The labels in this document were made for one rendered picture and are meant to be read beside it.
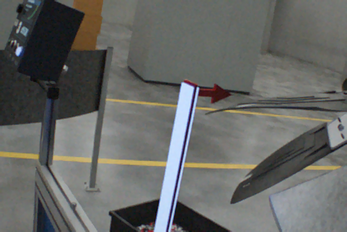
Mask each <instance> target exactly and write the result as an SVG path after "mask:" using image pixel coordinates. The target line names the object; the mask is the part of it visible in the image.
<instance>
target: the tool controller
mask: <svg viewBox="0 0 347 232"><path fill-rule="evenodd" d="M16 12H17V13H18V15H17V18H16V20H15V23H14V25H13V28H12V32H11V34H10V36H9V39H8V41H9V40H10V39H11V38H13V42H14V40H15V41H16V44H17V43H19V47H20V46H22V51H21V54H20V56H19V57H18V56H17V54H16V53H14V51H13V50H11V48H10V47H9V46H8V41H7V43H6V47H5V50H4V55H5V56H6V58H7V59H8V60H9V62H10V63H11V64H12V66H13V67H14V68H15V70H16V71H17V72H18V73H20V74H23V75H27V76H30V80H31V81H33V82H36V81H37V79H39V80H41V81H48V82H49V83H50V81H54V82H55V83H56V84H57V83H58V81H59V79H60V76H61V74H64V75H65V74H66V73H67V70H68V67H67V66H65V63H66V60H67V58H68V56H69V53H70V50H71V47H72V44H73V42H74V40H75V38H76V35H77V33H78V30H79V28H80V26H81V24H82V21H83V19H84V16H85V13H84V12H83V11H80V10H79V9H76V8H73V7H71V6H68V5H67V4H63V3H62V2H58V1H57V0H23V2H22V4H21V3H19V5H18V6H17V9H16ZM20 18H23V19H24V21H23V24H22V26H21V28H20V32H19V34H18V37H16V35H15V31H16V30H17V27H18V25H19V21H20Z"/></svg>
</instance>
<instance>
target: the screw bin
mask: <svg viewBox="0 0 347 232"><path fill-rule="evenodd" d="M160 200H161V198H158V199H154V200H149V201H146V202H143V203H139V204H134V205H131V206H128V207H123V208H119V209H116V210H110V211H109V212H108V214H109V216H111V223H110V231H109V232H140V231H139V230H138V229H136V228H134V227H136V226H139V225H143V224H146V223H147V222H151V221H155V220H157V214H158V211H159V205H160ZM172 221H173V222H176V223H177V224H178V225H180V226H181V227H183V228H185V229H186V230H188V231H189V232H233V231H230V230H229V229H227V228H225V227H224V226H221V225H219V223H217V222H214V221H212V219H209V218H207V217H206V216H204V215H202V214H200V213H199V212H197V211H195V210H194V209H192V208H191V207H189V206H186V205H185V204H184V203H182V202H181V201H178V200H177V201H176V204H175V209H174V213H173V217H172Z"/></svg>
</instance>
